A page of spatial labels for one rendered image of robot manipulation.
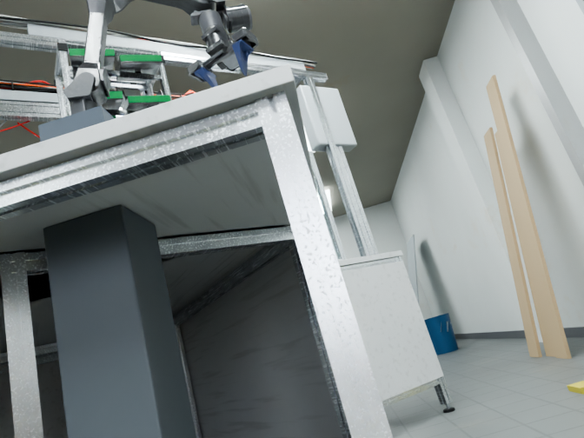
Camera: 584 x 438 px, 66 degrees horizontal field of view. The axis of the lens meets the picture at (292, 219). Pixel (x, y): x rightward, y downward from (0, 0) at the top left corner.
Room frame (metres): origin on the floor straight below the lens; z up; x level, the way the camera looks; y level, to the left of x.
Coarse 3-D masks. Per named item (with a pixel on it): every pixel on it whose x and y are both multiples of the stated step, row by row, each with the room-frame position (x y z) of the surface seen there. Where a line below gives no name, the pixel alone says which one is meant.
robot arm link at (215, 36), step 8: (208, 32) 0.92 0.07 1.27; (216, 32) 0.91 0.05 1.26; (224, 32) 0.93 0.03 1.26; (240, 32) 0.88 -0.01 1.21; (248, 32) 0.89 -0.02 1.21; (208, 40) 0.92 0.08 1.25; (216, 40) 0.91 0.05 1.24; (224, 40) 0.92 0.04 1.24; (248, 40) 0.91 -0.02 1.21; (256, 40) 0.92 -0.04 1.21; (208, 48) 0.92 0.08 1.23; (216, 48) 0.92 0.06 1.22; (224, 48) 0.94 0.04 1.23; (232, 48) 0.92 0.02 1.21; (224, 56) 0.94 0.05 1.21; (192, 64) 0.94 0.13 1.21; (208, 64) 0.96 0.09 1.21; (192, 72) 0.95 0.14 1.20; (200, 80) 0.99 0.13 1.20
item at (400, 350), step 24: (360, 264) 2.34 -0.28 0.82; (384, 264) 2.42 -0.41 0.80; (360, 288) 2.30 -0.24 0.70; (384, 288) 2.39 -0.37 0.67; (408, 288) 2.49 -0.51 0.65; (360, 312) 2.27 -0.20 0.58; (384, 312) 2.36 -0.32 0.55; (408, 312) 2.45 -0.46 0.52; (384, 336) 2.33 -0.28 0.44; (408, 336) 2.42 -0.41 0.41; (384, 360) 2.30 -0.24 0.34; (408, 360) 2.39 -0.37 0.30; (432, 360) 2.48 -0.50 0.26; (384, 384) 2.28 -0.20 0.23; (408, 384) 2.36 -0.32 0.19; (432, 384) 2.46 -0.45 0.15
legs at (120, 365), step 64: (192, 128) 0.57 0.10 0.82; (256, 128) 0.57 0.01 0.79; (0, 192) 0.58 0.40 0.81; (64, 192) 0.59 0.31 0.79; (64, 256) 0.78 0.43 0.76; (128, 256) 0.78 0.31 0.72; (320, 256) 0.57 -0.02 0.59; (64, 320) 0.78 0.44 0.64; (128, 320) 0.78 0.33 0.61; (320, 320) 0.56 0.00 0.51; (64, 384) 0.78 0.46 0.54; (128, 384) 0.78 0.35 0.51
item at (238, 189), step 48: (192, 96) 0.55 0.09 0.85; (240, 96) 0.55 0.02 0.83; (288, 96) 0.58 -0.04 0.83; (48, 144) 0.56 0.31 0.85; (96, 144) 0.56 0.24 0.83; (96, 192) 0.71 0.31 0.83; (144, 192) 0.76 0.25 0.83; (192, 192) 0.82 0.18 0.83; (240, 192) 0.90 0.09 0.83; (0, 240) 0.79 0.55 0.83
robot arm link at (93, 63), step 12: (96, 0) 0.85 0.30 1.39; (108, 0) 0.86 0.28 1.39; (96, 12) 0.86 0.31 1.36; (108, 12) 0.88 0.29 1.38; (96, 24) 0.86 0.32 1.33; (96, 36) 0.86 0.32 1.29; (96, 48) 0.85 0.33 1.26; (84, 60) 0.85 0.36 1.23; (96, 60) 0.85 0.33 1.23; (96, 72) 0.84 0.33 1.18; (96, 84) 0.84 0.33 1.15; (108, 84) 0.89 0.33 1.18; (96, 96) 0.86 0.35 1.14; (108, 96) 0.90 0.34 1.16
